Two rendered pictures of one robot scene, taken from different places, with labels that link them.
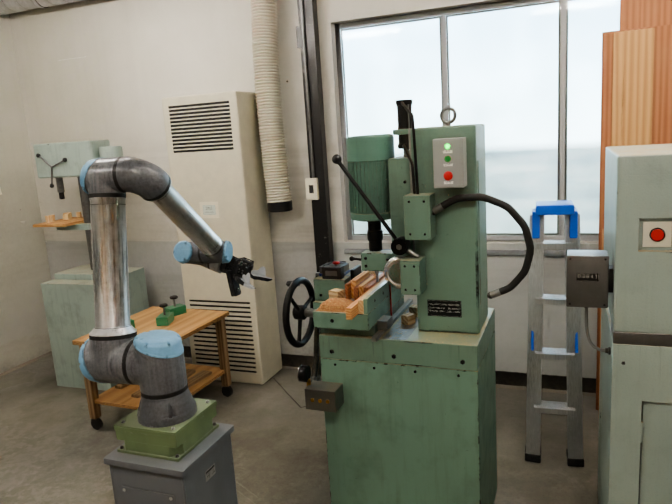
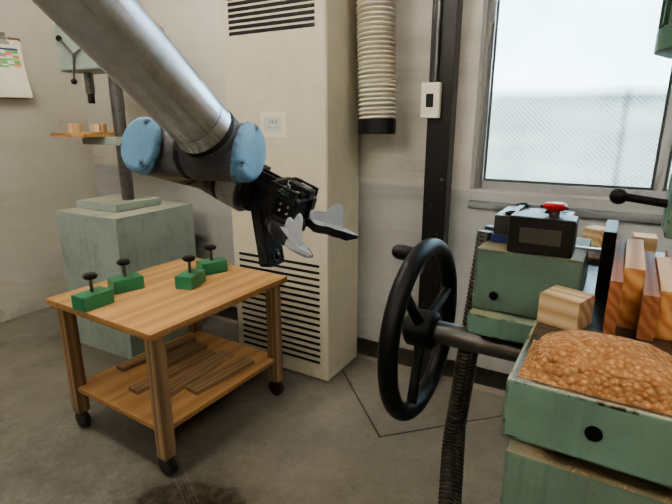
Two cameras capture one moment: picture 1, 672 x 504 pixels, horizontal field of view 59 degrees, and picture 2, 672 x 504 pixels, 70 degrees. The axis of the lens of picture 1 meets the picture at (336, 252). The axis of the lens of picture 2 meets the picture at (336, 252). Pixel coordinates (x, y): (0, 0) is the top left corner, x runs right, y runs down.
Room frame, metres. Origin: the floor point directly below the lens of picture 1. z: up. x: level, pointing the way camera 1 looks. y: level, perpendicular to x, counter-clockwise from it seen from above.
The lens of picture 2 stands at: (1.65, 0.20, 1.13)
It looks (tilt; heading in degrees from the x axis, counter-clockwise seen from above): 15 degrees down; 8
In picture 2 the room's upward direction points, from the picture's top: straight up
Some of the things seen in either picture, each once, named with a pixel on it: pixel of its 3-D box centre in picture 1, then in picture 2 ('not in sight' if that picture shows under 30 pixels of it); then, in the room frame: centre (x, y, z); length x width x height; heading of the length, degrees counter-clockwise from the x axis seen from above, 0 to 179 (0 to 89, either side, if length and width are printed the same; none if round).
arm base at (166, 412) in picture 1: (165, 399); not in sight; (1.85, 0.59, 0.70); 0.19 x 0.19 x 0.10
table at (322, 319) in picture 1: (356, 297); (594, 312); (2.32, -0.07, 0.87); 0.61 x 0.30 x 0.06; 158
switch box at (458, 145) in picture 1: (449, 162); not in sight; (1.99, -0.39, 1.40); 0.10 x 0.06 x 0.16; 68
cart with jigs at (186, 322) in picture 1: (158, 360); (178, 337); (3.25, 1.05, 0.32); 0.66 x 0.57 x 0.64; 156
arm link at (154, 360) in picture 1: (158, 360); not in sight; (1.85, 0.60, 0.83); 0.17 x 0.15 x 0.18; 74
